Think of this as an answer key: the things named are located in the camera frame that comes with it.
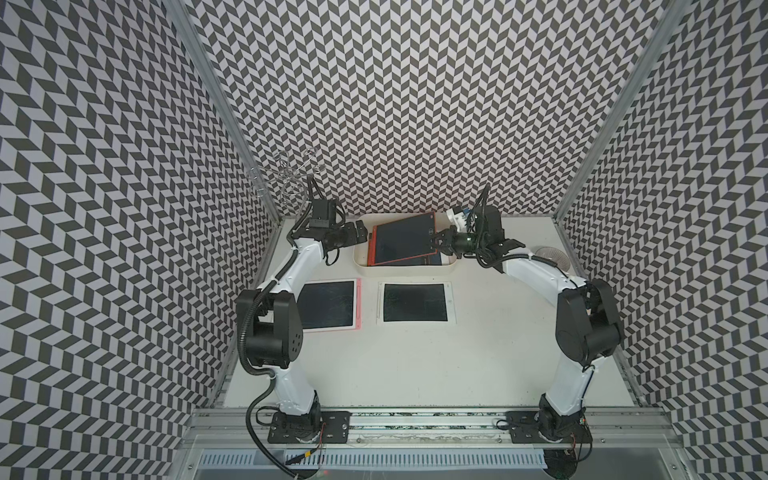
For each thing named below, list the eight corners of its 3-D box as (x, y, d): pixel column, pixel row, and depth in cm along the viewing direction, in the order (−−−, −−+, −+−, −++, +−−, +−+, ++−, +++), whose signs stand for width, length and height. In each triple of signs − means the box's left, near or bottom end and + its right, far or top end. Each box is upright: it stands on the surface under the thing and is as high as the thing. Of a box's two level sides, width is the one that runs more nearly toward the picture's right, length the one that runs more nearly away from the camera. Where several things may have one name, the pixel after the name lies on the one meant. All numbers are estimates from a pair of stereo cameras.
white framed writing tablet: (376, 324, 93) (376, 321, 91) (378, 284, 102) (378, 281, 100) (455, 324, 93) (456, 321, 91) (450, 285, 102) (451, 281, 100)
